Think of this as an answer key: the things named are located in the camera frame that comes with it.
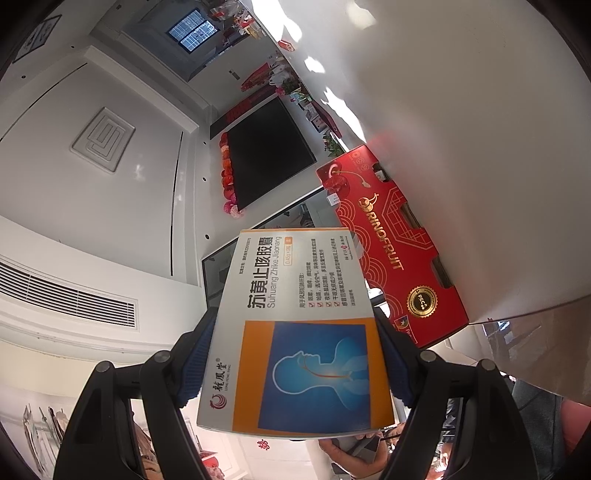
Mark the green potted plant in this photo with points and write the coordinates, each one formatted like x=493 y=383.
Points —
x=334 y=145

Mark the red flower garland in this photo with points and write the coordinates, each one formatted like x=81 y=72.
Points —
x=228 y=180

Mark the glass door cabinet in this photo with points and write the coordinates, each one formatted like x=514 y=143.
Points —
x=214 y=277

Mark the white wall air vent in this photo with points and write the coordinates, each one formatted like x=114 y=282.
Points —
x=69 y=295

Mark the black television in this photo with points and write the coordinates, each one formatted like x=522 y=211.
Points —
x=268 y=152

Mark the square ceiling vent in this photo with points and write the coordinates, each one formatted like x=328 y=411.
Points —
x=102 y=138

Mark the window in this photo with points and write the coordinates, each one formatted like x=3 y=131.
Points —
x=191 y=31

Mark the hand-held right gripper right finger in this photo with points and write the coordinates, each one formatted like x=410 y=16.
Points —
x=397 y=369

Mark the red cardboard box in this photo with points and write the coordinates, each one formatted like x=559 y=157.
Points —
x=392 y=258

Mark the blue jeans leg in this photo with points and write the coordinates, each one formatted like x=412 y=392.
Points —
x=535 y=424

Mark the white orange blue medicine box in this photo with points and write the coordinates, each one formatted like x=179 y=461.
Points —
x=286 y=295

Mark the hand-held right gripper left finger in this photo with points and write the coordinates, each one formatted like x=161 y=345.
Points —
x=191 y=369

